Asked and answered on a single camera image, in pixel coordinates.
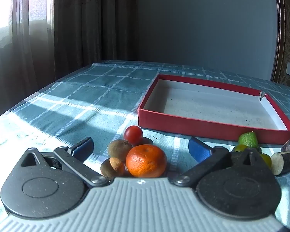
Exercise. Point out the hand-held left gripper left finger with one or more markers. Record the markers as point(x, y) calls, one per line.
point(83, 148)

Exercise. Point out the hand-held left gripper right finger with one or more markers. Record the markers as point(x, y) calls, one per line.
point(199, 151)

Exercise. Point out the red shallow cardboard box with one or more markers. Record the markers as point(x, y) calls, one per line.
point(207, 125)

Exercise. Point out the brown round longan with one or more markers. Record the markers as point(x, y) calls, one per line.
point(119, 148)

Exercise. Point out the light brown longan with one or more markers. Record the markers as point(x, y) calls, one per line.
point(117, 166)

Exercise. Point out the small green tomato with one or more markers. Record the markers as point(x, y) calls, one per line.
point(240, 148)

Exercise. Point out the red cherry tomato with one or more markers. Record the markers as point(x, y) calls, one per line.
point(133, 134)

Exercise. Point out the orange mandarin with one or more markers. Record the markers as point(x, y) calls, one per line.
point(146, 160)

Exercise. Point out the large green tomato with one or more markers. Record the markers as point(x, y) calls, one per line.
point(266, 160)

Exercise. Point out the eggplant slice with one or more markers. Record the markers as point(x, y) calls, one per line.
point(280, 163)

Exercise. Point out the teal checked tablecloth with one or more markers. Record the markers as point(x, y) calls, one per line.
point(87, 101)

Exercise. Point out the sheer white curtain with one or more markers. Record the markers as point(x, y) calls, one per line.
point(29, 41)

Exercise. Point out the brown patterned curtain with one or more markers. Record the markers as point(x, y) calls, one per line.
point(94, 24)

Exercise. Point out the dark wooden frame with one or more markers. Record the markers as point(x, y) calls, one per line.
point(281, 29)

